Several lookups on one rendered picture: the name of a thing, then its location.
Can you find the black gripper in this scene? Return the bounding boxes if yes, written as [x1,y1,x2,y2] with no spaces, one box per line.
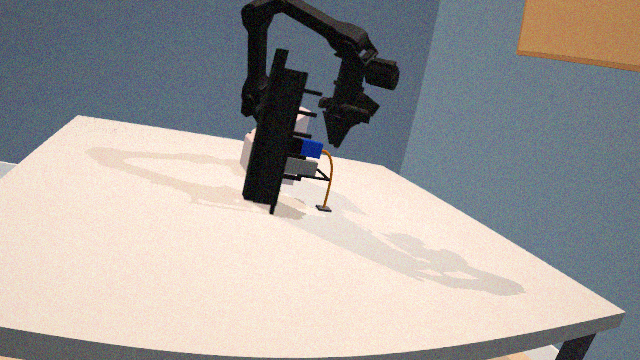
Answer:
[318,77,371,148]

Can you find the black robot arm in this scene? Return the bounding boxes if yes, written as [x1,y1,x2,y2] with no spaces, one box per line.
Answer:
[241,0,400,123]

